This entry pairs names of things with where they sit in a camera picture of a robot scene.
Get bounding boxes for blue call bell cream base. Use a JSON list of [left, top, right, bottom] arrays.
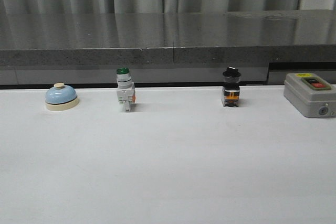
[[45, 82, 79, 111]]

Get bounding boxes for grey stone counter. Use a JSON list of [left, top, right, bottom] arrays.
[[1, 10, 335, 87]]

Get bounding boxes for grey push button control box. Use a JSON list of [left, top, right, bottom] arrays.
[[283, 72, 335, 118]]

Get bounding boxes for green push button switch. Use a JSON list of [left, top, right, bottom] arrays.
[[116, 67, 136, 112]]

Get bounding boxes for black rotary selector switch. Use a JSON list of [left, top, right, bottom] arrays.
[[222, 67, 241, 107]]

